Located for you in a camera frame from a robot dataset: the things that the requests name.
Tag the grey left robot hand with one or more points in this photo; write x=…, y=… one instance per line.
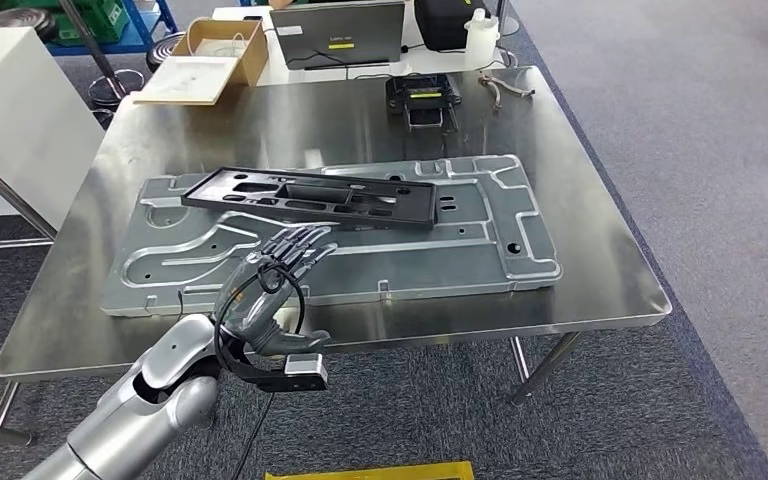
x=258, y=291

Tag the black plastic plate part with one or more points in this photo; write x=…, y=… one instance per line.
x=417, y=205

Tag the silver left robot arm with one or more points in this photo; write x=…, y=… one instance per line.
x=139, y=411

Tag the stainless steel workbench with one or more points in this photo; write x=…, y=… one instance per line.
x=589, y=265

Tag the grey stamped metal panel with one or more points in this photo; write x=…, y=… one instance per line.
x=424, y=265

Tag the white table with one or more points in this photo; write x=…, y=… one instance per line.
x=304, y=76

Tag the brown cardboard box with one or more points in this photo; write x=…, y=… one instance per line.
x=255, y=60

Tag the black ribbed round disc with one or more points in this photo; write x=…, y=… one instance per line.
x=16, y=25
x=165, y=53

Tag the black controller yellow label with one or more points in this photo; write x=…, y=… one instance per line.
x=424, y=89

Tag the grey laptop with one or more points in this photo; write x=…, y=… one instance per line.
x=338, y=33

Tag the white cabinet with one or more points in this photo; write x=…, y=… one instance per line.
x=26, y=119

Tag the person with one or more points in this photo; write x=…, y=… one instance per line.
x=279, y=3

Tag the blue storage rack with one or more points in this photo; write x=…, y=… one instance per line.
x=92, y=48

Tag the small metal hand tool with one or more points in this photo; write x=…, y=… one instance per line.
x=493, y=86

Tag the green plastic crate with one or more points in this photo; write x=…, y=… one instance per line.
x=102, y=20

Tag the black carry case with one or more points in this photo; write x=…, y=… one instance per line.
x=444, y=26

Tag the white plastic bottle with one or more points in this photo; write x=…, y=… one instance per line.
x=481, y=43

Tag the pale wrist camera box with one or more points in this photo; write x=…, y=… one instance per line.
x=306, y=366

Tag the black base stanchion post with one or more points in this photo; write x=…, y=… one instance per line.
x=116, y=89

